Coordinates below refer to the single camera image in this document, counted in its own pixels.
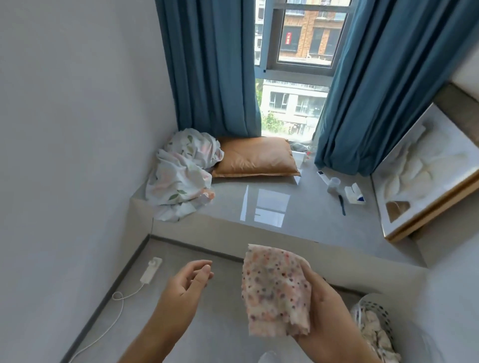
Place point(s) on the person's right hand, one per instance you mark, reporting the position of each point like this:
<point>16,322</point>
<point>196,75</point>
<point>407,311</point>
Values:
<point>329,314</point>

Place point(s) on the person's left hand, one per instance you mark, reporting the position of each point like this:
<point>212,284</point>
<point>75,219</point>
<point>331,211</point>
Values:
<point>179,295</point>

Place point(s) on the person's left thumb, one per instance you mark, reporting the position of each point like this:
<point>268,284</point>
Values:
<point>196,266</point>

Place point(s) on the person's right fingers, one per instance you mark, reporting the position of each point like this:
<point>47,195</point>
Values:
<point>313,278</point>

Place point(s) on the dotted floral cloth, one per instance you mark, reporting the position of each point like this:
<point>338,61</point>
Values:
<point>275,290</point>

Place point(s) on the person's right forearm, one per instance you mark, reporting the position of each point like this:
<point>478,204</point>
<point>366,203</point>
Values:
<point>342,349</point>

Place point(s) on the person's left forearm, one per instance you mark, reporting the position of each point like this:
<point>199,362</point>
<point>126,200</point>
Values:
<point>153,342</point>

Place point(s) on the white power strip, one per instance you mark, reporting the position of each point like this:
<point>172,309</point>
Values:
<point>150,270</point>

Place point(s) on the white perforated laundry basket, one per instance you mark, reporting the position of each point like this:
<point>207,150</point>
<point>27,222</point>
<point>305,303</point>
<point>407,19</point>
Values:
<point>374,303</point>

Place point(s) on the blue pen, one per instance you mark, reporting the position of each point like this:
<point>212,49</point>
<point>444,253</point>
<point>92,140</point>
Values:
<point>342,205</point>

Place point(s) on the pale clothes pile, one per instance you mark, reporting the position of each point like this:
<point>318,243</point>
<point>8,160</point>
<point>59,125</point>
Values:
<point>376,336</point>

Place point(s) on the white and blue box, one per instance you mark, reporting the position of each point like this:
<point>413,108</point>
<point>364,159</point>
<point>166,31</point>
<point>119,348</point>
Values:
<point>354,194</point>

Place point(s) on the white cup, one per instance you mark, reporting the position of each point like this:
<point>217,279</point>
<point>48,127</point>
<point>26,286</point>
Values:
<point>333,186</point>

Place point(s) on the white floral blanket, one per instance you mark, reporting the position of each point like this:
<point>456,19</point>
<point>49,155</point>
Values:
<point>179,172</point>

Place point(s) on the white remote control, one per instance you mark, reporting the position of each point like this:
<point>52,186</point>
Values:
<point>322,177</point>

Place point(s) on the small white box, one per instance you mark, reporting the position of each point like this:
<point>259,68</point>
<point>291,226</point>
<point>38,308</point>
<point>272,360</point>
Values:
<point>300,157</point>

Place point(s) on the orange pillow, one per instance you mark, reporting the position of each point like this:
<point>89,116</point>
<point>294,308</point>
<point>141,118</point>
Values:
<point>254,157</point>

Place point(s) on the wood framed white picture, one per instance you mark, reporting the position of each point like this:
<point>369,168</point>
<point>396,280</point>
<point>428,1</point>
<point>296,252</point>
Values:
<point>423,168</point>

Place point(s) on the blue curtain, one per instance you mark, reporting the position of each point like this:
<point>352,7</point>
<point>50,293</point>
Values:
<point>381,86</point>
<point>209,67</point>

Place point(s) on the grey framed window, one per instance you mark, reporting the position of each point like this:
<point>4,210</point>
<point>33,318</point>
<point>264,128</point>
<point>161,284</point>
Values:
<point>303,45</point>

